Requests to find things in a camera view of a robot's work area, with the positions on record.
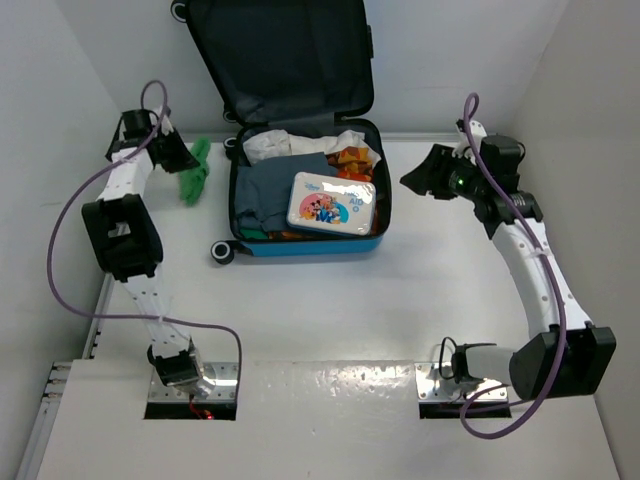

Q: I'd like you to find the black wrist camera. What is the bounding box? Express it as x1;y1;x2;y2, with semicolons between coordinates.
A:
105;109;159;162
480;134;526;193

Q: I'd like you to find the white bag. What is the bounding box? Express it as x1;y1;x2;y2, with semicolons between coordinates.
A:
242;130;292;165

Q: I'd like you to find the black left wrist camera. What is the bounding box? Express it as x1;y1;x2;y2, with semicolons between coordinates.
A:
105;109;159;162

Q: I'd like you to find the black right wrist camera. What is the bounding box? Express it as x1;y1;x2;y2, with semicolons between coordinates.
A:
480;134;526;193

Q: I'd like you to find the green towel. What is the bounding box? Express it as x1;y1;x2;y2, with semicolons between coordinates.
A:
179;137;211;207

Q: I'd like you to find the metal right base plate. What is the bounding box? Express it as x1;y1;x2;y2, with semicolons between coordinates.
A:
414;361;508;405

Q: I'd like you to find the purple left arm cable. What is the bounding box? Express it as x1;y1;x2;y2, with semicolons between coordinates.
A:
46;79;244;401

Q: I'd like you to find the first aid cartoon box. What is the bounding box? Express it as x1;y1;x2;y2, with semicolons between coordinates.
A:
286;172;376;236

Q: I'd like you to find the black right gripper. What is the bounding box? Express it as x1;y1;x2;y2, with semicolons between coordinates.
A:
402;143;488;202

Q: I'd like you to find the dark blue suitcase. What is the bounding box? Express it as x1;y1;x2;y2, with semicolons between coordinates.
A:
171;1;392;265

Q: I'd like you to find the orange camouflage garment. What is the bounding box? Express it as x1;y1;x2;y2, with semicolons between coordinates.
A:
269;144;384;240

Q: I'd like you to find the green enterprise shirt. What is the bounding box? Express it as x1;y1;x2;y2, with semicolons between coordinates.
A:
239;228;270;241

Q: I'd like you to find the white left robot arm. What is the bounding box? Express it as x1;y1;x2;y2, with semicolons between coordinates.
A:
81;109;204;393

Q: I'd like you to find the white cloth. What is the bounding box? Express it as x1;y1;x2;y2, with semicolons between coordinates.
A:
289;130;381;164

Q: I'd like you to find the metal base plate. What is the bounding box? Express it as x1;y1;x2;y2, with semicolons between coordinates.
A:
147;362;239;404
414;361;508;405

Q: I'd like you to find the grey blue shirt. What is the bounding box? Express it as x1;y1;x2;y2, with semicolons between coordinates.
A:
234;153;337;233

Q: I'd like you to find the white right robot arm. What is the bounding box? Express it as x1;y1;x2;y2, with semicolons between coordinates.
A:
400;120;616;400

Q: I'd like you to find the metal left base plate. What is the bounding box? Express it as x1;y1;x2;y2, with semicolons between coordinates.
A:
147;362;239;404

